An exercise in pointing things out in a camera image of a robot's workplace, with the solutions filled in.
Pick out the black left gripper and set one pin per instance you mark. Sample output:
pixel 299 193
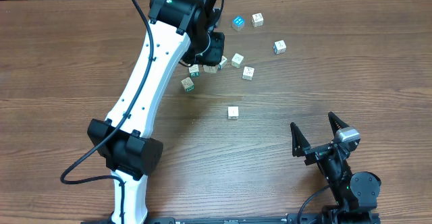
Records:
pixel 214 48

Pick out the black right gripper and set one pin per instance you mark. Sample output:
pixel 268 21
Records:
pixel 321 150

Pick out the green top block number 4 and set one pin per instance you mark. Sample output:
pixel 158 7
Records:
pixel 210 69

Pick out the wooden block green bottom side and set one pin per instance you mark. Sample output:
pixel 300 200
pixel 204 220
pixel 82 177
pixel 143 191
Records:
pixel 188 84

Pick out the wooden block yellow side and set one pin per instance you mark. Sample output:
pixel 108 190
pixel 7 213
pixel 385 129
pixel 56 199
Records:
pixel 248 73

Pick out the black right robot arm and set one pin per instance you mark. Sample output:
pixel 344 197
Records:
pixel 355 194

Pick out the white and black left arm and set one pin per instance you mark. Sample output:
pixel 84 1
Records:
pixel 177 31

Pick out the wooden block diamond drawing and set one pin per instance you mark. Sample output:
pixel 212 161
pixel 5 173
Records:
pixel 222 63

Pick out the wooden block oval drawing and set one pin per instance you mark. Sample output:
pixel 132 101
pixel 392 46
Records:
pixel 237 60

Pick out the blue top wooden block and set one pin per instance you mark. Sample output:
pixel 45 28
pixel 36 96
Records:
pixel 238 23

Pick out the wooden block black drawing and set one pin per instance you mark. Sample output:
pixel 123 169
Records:
pixel 257 20

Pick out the wooden block blue side right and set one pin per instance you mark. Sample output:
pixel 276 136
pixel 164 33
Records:
pixel 279 47

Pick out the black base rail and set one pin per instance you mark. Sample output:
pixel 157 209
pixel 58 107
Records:
pixel 233 220

